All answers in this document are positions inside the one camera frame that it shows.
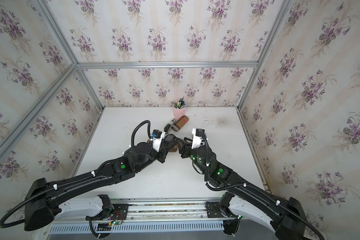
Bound pens in bucket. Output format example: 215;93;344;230
172;98;186;109

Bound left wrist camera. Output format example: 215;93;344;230
152;130;165;152

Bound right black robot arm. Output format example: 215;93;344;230
178;129;324;240

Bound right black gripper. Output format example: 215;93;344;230
177;136;210;177

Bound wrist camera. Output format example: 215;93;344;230
152;130;165;152
192;128;205;149

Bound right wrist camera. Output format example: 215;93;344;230
192;128;205;149

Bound aluminium mounting rail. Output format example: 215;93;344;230
38;196;292;235

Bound wooden watch stand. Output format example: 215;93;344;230
147;140;179;153

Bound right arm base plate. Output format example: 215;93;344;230
205;201;243;219

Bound pink pen bucket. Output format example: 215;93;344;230
172;107;186;119

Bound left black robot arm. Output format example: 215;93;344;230
0;120;178;231

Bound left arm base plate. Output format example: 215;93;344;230
86;204;129;221

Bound black sport watch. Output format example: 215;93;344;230
164;134;178;148

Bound black and beige stapler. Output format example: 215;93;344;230
164;118;176;134

